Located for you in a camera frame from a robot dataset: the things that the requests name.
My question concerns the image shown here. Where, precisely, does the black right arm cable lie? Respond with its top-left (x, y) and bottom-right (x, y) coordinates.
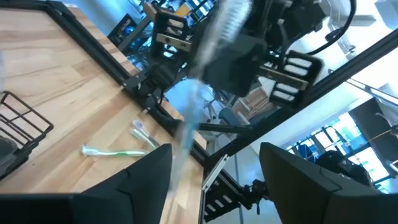
top-left (306, 0), bottom-right (357, 57)

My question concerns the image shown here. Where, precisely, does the silver mounting bracket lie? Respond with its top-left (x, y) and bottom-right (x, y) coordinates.
top-left (201, 154), bottom-right (230, 193)

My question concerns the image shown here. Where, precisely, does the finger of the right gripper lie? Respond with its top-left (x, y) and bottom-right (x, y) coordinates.
top-left (233, 34), bottom-right (268, 97)
top-left (201, 35), bottom-right (237, 91)

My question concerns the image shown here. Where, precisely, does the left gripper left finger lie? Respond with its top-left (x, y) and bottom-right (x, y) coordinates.
top-left (0, 143), bottom-right (174, 224)

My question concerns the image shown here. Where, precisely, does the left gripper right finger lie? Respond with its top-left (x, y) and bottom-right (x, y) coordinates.
top-left (260, 142), bottom-right (398, 224)

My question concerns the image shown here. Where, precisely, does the black wire caddy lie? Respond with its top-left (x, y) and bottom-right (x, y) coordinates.
top-left (0, 90), bottom-right (55, 182)

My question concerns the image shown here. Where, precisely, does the blue toothbrush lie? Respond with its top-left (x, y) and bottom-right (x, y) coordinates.
top-left (169, 0), bottom-right (253, 195)

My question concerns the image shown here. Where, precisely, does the black metal table frame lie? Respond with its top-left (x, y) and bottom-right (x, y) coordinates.
top-left (0, 0), bottom-right (398, 175)

